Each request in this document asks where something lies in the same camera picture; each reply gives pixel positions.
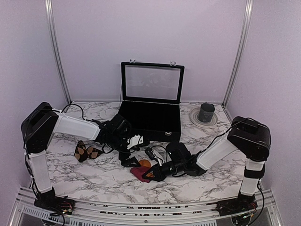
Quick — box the beige ceramic plate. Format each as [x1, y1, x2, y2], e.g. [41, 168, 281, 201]
[189, 106, 218, 129]

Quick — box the dark grey ceramic mug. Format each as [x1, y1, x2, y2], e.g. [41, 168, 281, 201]
[198, 103, 215, 123]

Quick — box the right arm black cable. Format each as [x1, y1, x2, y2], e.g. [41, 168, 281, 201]
[192, 117, 254, 156]

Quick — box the brown argyle sock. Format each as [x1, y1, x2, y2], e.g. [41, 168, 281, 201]
[74, 140, 104, 162]

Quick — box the black display case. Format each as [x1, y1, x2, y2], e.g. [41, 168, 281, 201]
[119, 62, 185, 142]

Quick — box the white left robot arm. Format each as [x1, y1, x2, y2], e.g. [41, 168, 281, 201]
[21, 102, 143, 210]

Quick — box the right aluminium corner post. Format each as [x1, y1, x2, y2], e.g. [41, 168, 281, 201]
[222, 0, 254, 109]

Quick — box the aluminium front rail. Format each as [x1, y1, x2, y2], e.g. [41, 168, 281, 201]
[8, 187, 283, 226]

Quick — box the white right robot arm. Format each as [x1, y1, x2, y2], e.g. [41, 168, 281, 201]
[142, 116, 271, 216]

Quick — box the left aluminium corner post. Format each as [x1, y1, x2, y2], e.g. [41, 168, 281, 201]
[45, 0, 72, 104]

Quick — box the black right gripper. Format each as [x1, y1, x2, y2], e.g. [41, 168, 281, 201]
[144, 160, 185, 182]

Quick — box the maroon striped sock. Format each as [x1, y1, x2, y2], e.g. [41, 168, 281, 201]
[130, 160, 151, 183]

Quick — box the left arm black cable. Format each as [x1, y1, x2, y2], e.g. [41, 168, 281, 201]
[60, 103, 99, 123]

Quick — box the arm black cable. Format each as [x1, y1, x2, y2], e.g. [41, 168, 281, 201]
[192, 117, 254, 156]
[60, 103, 99, 123]

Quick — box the aluminium corner post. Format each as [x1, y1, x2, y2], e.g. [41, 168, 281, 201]
[222, 0, 254, 109]
[45, 0, 72, 104]

